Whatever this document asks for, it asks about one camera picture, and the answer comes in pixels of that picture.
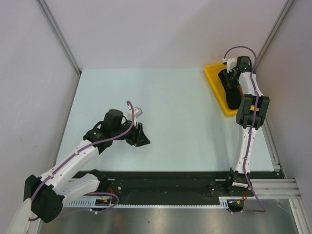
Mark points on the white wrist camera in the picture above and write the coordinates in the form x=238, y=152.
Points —
x=230, y=63
x=135, y=110

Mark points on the aluminium frame post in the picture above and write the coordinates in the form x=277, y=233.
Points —
x=47, y=13
x=275, y=29

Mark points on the black t-shirt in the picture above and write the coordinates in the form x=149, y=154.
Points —
x=232, y=88

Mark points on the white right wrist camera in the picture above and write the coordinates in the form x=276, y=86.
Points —
x=230, y=63

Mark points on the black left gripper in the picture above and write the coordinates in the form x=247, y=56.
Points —
x=138, y=138

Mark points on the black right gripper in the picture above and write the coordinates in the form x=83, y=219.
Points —
x=229, y=79

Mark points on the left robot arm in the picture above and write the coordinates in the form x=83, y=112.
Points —
x=57, y=187

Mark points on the yellow plastic tray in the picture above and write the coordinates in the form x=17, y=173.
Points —
x=217, y=83

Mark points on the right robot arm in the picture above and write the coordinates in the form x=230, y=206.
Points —
x=250, y=117

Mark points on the left aluminium frame post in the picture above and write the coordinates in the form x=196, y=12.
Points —
x=47, y=13

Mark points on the right aluminium frame post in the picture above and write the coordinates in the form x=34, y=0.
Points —
x=275, y=29

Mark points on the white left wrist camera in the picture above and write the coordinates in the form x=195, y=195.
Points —
x=135, y=110

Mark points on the white slotted cable duct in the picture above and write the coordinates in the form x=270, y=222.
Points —
x=197, y=202

